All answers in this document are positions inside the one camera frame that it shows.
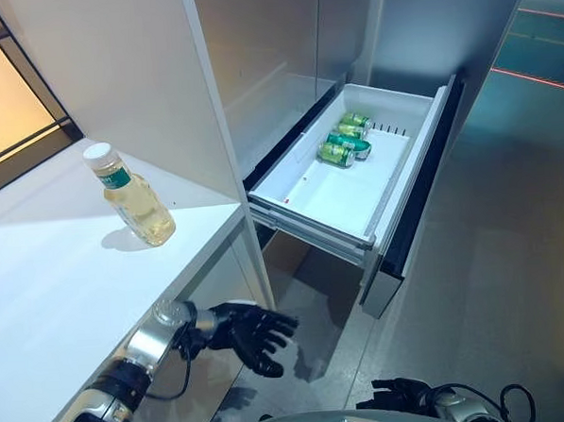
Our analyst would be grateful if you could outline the white counter cabinet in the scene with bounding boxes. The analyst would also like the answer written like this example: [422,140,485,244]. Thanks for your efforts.
[0,0,282,422]

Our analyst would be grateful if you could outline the black framed window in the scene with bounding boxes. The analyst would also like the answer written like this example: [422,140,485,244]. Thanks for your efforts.
[0,0,89,201]

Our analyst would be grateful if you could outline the green drink can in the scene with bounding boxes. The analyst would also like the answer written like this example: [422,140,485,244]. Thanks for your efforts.
[324,128,373,163]
[316,140,357,169]
[336,110,374,134]

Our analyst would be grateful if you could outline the yellow drink bottle white cap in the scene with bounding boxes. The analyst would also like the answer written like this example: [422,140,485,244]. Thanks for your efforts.
[82,139,178,251]

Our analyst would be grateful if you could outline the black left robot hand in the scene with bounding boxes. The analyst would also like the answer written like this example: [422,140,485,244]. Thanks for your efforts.
[205,298,304,381]

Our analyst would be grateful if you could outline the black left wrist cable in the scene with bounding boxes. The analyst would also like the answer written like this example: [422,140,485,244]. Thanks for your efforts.
[144,321,213,401]

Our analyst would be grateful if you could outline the silver fridge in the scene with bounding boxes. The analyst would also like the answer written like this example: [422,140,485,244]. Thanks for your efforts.
[190,0,553,329]

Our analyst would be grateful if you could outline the white fridge drawer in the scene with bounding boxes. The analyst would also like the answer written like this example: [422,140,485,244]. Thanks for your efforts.
[236,71,478,327]

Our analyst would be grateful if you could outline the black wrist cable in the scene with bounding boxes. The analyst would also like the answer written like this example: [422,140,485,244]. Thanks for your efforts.
[427,379,542,422]
[144,321,213,401]

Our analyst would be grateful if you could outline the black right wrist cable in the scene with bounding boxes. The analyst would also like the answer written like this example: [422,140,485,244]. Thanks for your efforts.
[427,379,542,422]

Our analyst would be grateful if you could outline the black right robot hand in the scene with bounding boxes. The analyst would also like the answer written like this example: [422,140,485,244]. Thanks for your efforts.
[367,376,434,412]

